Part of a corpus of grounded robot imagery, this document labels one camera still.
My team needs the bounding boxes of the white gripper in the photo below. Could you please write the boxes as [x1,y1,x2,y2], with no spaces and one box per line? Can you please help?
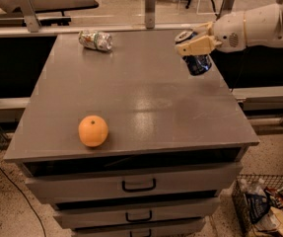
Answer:
[176,12,246,56]

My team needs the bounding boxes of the blue pepsi can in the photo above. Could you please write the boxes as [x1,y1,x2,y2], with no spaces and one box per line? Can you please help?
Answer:
[175,31,212,76]

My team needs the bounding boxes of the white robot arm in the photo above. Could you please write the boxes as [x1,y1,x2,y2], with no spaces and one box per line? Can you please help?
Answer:
[175,0,283,56]

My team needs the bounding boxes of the crushed green white can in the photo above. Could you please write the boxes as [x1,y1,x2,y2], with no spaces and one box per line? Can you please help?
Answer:
[78,30,112,52]

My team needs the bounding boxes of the grey drawer cabinet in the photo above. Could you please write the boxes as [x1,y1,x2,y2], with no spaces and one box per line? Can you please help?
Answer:
[3,29,260,237]

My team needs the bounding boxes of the orange fruit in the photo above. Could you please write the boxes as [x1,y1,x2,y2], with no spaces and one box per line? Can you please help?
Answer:
[78,116,108,147]

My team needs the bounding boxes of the dark bench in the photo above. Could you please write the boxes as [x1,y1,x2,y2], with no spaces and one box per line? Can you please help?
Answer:
[0,0,99,28]

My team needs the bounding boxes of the bottom grey drawer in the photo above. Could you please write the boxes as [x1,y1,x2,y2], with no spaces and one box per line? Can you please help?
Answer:
[72,218,205,237]

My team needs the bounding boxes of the grey drawer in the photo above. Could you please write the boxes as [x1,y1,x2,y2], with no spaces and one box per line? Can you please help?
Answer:
[72,218,205,237]
[54,194,220,229]
[26,162,243,204]

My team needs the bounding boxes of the middle grey drawer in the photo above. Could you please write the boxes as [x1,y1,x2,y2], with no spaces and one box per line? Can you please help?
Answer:
[54,194,220,229]

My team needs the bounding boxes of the top grey drawer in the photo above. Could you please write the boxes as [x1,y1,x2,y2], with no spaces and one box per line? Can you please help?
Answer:
[26,162,243,204]

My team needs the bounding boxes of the middle metal bracket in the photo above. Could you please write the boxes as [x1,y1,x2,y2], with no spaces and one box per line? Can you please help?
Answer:
[145,0,156,29]

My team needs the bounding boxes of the wire basket with trash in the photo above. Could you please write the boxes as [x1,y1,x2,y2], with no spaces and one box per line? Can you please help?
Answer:
[233,175,283,237]

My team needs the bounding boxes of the left metal bracket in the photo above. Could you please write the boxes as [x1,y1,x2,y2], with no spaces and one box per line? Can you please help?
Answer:
[15,0,41,33]

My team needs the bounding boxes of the grey metal rail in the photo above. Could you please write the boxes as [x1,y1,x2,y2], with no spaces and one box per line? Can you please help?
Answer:
[0,23,201,40]

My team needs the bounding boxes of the black floor cable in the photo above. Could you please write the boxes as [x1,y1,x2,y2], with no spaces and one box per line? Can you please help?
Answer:
[0,145,47,237]

